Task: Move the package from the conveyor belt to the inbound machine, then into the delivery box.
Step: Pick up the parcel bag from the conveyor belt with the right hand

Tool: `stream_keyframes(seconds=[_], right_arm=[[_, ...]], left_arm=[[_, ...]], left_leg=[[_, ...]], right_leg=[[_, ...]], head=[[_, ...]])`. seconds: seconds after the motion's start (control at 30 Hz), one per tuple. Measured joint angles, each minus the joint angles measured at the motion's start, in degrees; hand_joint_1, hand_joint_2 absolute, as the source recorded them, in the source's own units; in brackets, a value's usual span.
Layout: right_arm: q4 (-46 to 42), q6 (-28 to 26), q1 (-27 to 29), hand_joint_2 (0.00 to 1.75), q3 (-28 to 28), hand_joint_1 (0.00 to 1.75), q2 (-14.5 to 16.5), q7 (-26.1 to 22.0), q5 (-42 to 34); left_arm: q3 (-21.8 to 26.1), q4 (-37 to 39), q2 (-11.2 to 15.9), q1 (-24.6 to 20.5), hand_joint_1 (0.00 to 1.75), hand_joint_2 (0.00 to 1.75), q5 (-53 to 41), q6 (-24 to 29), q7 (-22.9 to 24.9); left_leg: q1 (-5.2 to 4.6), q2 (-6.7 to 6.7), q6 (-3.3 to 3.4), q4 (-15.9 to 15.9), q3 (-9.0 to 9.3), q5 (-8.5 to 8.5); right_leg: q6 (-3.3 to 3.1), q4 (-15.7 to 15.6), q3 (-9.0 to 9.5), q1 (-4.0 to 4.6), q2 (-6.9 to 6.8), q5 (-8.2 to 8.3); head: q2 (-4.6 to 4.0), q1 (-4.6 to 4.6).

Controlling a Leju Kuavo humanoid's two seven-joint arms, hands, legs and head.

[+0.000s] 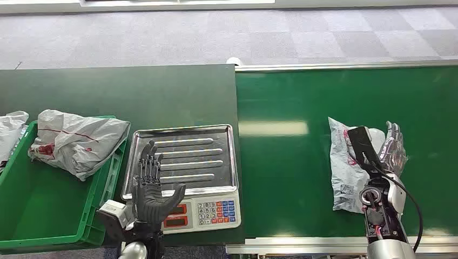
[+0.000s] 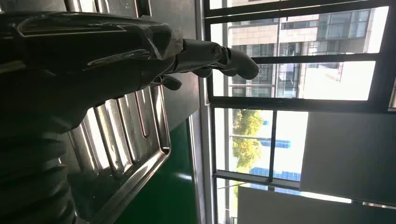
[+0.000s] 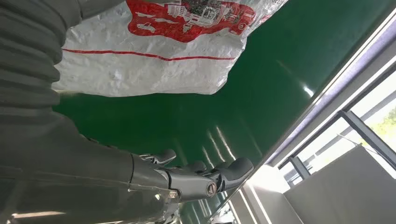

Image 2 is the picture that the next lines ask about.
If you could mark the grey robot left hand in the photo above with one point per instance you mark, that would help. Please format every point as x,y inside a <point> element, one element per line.
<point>77,55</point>

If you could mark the green conveyor belt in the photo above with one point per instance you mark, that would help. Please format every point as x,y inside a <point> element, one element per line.
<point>167,191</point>

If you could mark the stainless steel scale tray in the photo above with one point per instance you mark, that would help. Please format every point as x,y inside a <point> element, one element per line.
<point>123,154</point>

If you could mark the beige building outside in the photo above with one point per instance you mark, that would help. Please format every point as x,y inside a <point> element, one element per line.
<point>256,34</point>

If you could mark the green tree outside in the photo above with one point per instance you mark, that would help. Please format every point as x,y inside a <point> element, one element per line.
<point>247,148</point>

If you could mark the grey board panel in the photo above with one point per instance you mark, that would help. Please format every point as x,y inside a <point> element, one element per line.
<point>349,154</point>

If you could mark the silver conveyor side rail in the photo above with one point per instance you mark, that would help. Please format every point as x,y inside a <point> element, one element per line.
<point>194,173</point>

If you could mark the black window frame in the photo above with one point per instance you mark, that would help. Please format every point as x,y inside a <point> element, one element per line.
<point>297,103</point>

